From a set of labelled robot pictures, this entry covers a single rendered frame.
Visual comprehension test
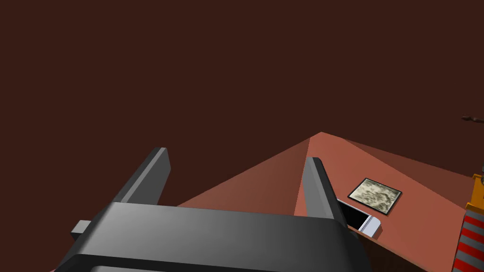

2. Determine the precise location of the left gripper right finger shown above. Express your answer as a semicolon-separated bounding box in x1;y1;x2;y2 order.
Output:
301;156;348;229

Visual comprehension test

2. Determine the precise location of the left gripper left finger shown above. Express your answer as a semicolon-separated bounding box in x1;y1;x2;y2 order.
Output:
112;147;172;206

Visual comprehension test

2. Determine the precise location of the white and black phone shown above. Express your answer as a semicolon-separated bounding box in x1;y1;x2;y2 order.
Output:
336;198;382;239

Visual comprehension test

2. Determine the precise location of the beige framed picture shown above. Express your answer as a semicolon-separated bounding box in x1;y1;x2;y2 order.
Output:
347;177;403;216

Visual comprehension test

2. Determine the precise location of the reddish brown table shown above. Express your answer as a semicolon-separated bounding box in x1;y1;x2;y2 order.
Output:
176;131;484;272

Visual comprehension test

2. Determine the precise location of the red and grey striped bottle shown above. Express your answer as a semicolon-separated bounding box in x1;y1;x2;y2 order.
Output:
450;163;484;272

